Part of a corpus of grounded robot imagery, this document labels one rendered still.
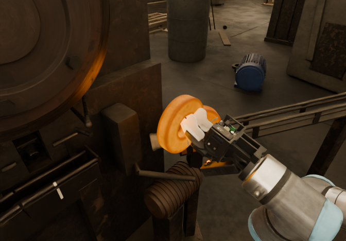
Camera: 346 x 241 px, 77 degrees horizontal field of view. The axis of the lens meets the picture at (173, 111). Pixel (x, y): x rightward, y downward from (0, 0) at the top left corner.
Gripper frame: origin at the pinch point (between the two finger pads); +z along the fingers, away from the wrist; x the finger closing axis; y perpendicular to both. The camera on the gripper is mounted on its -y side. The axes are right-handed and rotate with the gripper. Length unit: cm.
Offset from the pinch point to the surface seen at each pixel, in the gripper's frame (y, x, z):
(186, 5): -51, -198, 151
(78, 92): 3.2, 17.4, 18.4
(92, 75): 6.0, 13.1, 19.1
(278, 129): -13.2, -38.9, -19.6
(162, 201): -32.0, 5.1, -6.1
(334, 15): -8, -241, 5
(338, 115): -6, -60, -33
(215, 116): -9.2, -18.6, -1.8
